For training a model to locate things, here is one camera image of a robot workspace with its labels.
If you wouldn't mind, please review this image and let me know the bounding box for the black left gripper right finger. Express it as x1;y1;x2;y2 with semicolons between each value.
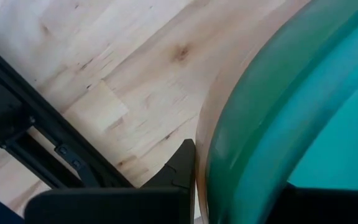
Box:
265;182;358;224

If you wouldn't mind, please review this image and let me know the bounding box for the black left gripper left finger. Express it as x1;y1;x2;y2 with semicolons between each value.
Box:
24;139;196;224

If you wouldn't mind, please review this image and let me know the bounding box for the mint teal plastic bowl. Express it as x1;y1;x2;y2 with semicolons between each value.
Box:
228;9;358;224

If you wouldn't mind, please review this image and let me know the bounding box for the dark green plastic bowl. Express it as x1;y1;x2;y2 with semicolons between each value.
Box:
206;0;358;224

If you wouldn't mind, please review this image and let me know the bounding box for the black aluminium frame rail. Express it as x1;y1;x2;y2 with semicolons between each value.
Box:
0;37;135;190

